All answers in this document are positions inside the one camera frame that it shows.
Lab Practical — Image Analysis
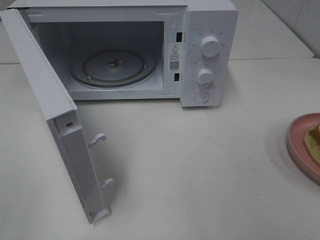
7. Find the round white door button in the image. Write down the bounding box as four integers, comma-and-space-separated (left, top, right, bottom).
193, 91, 209, 104

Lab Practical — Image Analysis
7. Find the white microwave knob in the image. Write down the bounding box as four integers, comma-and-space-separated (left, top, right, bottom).
200, 35, 221, 58
196, 68, 216, 86

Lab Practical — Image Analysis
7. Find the white microwave door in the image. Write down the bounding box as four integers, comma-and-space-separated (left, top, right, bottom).
0, 8, 113, 224

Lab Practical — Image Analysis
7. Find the pink round plate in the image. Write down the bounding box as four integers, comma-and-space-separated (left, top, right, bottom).
286, 112, 320, 185

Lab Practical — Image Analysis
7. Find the sandwich with white bread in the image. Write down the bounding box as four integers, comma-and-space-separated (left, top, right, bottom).
304, 124, 320, 164

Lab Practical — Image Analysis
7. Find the glass microwave turntable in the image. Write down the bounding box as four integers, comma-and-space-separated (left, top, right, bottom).
69, 49, 158, 89

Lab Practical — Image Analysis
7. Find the white microwave oven body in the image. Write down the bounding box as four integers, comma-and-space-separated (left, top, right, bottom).
6, 0, 238, 107

